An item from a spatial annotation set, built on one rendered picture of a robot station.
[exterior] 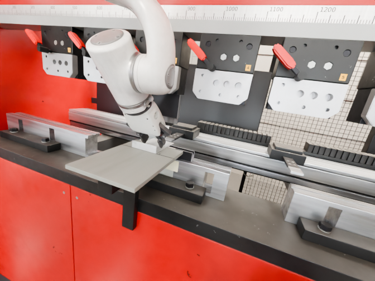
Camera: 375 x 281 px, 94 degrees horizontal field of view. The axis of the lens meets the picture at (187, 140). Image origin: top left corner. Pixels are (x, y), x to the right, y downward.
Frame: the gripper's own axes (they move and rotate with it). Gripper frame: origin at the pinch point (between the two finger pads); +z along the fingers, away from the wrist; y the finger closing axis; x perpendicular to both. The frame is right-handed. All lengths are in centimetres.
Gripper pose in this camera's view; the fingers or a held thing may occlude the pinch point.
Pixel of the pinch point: (153, 139)
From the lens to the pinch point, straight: 58.2
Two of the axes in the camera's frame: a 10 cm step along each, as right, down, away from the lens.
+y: -9.3, -2.2, 2.8
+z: 1.1, 5.8, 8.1
